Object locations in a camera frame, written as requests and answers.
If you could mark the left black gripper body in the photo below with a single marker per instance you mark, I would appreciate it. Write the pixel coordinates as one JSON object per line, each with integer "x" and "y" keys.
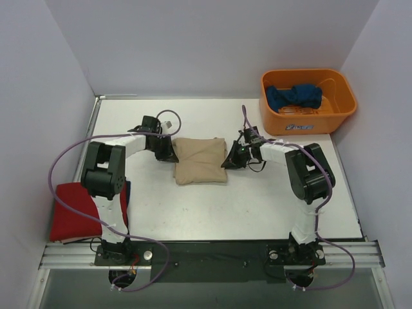
{"x": 165, "y": 152}

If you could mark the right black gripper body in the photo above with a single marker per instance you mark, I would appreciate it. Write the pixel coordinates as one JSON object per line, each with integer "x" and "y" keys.
{"x": 235, "y": 154}

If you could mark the beige t shirt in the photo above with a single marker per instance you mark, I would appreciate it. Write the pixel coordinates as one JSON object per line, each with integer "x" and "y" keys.
{"x": 200, "y": 160}

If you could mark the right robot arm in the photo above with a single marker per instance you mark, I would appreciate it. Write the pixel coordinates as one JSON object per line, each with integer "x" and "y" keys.
{"x": 311, "y": 181}

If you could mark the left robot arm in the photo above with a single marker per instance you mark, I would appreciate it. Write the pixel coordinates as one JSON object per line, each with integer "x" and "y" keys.
{"x": 104, "y": 175}

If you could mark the orange plastic basket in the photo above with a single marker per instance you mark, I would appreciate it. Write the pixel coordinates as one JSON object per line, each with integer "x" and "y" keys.
{"x": 338, "y": 102}

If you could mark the crumpled blue t shirt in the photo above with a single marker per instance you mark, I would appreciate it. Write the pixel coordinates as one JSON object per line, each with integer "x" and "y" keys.
{"x": 301, "y": 95}

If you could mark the folded red t shirt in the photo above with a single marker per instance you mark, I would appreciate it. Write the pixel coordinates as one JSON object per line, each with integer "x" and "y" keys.
{"x": 77, "y": 215}

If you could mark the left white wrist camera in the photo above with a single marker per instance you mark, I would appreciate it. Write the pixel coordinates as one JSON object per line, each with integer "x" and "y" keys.
{"x": 166, "y": 127}

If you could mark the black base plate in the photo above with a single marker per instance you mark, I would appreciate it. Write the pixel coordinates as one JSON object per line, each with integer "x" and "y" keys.
{"x": 241, "y": 261}

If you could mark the aluminium rail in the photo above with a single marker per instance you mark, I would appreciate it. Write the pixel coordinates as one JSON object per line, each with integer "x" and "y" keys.
{"x": 82, "y": 256}

